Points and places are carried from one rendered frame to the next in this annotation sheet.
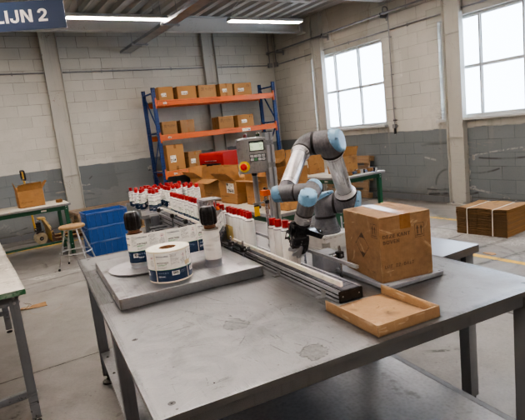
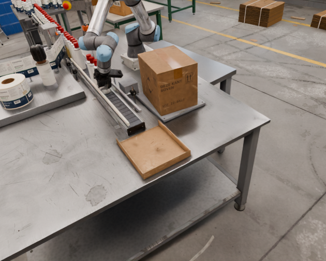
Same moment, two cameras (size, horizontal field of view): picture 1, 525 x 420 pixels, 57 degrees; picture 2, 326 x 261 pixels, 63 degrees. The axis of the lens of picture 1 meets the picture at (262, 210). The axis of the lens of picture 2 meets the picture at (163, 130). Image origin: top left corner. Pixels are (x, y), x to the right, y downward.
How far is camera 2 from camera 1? 78 cm
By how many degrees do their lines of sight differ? 30
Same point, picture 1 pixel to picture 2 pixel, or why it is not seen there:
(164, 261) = (5, 95)
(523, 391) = (243, 173)
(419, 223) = (189, 73)
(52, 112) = not seen: outside the picture
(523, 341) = (247, 150)
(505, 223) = (267, 17)
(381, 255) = (159, 98)
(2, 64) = not seen: outside the picture
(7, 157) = not seen: outside the picture
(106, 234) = (11, 19)
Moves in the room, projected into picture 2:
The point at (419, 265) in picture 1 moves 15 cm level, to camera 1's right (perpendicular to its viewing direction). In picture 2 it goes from (188, 101) to (213, 98)
